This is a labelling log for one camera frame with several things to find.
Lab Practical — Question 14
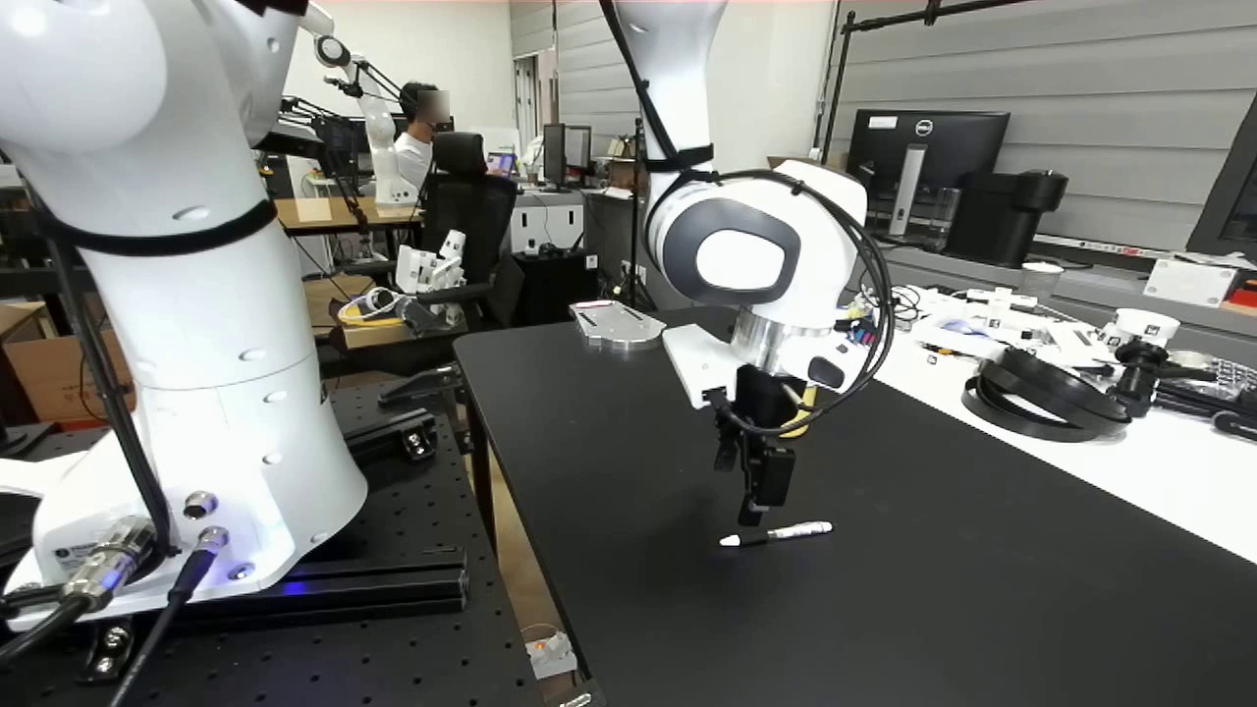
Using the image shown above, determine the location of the seated person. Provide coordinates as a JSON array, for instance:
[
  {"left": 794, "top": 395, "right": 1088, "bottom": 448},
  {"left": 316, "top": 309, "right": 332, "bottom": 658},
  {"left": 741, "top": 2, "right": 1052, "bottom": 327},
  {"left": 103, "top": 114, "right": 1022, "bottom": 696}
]
[{"left": 379, "top": 84, "right": 445, "bottom": 205}]

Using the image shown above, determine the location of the black optical breadboard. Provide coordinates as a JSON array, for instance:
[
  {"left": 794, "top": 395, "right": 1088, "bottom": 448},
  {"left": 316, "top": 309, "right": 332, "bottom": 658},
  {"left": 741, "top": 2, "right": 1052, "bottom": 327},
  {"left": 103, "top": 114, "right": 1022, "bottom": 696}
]
[{"left": 0, "top": 419, "right": 541, "bottom": 707}]

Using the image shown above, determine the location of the black table board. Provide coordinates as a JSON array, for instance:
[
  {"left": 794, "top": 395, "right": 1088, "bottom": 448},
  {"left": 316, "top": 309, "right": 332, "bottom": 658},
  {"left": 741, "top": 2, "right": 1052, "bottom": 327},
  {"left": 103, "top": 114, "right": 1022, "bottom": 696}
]
[{"left": 454, "top": 321, "right": 1257, "bottom": 707}]

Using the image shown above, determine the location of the black computer monitor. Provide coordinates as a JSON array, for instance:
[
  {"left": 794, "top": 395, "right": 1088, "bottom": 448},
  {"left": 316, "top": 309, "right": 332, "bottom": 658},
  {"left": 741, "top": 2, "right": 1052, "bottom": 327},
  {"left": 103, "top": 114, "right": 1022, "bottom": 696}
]
[{"left": 844, "top": 110, "right": 1010, "bottom": 245}]

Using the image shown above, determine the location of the black coiled cable headset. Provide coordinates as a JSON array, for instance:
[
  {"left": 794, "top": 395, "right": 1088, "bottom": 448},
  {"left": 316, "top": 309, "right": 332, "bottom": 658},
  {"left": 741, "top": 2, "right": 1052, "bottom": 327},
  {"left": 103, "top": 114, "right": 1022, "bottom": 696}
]
[{"left": 960, "top": 349, "right": 1132, "bottom": 444}]

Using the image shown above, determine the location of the metal mounting plate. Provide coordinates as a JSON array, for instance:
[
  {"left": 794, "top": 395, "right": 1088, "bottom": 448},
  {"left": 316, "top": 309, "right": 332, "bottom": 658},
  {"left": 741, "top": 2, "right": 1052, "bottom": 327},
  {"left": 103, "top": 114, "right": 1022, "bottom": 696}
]
[{"left": 570, "top": 297, "right": 662, "bottom": 347}]

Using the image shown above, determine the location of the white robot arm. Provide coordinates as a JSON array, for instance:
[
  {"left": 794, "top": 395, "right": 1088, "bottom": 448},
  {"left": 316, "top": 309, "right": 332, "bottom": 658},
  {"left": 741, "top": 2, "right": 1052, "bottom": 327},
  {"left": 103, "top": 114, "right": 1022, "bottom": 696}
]
[{"left": 0, "top": 0, "right": 883, "bottom": 635}]

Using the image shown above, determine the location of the white black-capped pen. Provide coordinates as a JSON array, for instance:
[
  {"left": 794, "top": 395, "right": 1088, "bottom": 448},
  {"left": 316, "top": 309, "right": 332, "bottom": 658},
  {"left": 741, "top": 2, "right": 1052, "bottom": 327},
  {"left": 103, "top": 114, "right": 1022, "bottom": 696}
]
[{"left": 713, "top": 520, "right": 831, "bottom": 551}]

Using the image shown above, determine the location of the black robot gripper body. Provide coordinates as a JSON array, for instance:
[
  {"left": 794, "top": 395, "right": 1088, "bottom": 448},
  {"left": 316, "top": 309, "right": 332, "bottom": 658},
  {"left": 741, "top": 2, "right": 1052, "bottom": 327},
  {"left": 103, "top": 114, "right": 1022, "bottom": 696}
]
[{"left": 712, "top": 364, "right": 802, "bottom": 472}]

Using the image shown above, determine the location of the black office chair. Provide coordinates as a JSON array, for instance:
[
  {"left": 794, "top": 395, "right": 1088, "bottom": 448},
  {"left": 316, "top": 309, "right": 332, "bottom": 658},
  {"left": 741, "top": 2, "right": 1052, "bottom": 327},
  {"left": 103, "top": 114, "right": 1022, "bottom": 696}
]
[{"left": 408, "top": 135, "right": 521, "bottom": 335}]

